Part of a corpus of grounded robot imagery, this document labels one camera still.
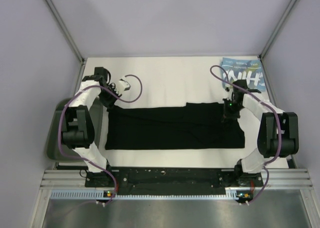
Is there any purple cable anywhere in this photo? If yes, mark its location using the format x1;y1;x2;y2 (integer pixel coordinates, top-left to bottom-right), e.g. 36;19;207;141
209;65;283;205
57;74;143;208

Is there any left aluminium frame post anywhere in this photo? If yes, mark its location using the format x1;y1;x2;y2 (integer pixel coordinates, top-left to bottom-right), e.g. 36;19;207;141
43;0;85;64

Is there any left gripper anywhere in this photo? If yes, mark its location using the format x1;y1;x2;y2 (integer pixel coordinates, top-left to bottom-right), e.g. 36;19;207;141
98;84;122;108

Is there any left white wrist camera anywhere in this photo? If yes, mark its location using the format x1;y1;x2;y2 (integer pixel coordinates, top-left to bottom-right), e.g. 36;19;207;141
116;77;131;93

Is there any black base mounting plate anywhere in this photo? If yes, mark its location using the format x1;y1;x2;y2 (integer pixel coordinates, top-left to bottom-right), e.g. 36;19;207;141
85;167;263;195

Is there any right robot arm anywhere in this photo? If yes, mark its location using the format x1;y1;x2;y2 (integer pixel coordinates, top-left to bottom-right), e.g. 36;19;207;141
222;80;299;186

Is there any black t-shirt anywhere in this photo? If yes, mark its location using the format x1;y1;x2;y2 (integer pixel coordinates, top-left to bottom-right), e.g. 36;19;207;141
105;102;245;150

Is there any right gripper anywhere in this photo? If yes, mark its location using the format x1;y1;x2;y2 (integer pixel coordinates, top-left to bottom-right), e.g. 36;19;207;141
222;98;245;123

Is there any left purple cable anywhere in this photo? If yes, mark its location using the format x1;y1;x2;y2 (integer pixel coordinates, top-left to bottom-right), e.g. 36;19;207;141
57;74;143;208

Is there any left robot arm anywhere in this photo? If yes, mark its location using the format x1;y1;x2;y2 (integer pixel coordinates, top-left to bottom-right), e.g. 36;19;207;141
58;67;131;186

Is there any right aluminium frame post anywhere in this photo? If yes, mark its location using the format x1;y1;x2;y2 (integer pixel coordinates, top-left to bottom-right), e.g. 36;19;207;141
259;0;300;60

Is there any aluminium frame post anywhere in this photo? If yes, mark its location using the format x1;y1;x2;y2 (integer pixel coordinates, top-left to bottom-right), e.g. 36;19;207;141
259;0;300;60
43;0;85;64

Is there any light blue slotted cable duct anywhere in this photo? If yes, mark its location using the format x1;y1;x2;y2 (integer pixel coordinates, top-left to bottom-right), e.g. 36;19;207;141
50;190;251;201

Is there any dark green plastic bin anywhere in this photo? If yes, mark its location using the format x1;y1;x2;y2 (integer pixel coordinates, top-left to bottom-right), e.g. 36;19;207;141
45;98;103;162

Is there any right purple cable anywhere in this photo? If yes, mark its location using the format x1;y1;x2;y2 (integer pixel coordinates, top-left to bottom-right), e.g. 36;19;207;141
209;65;283;205

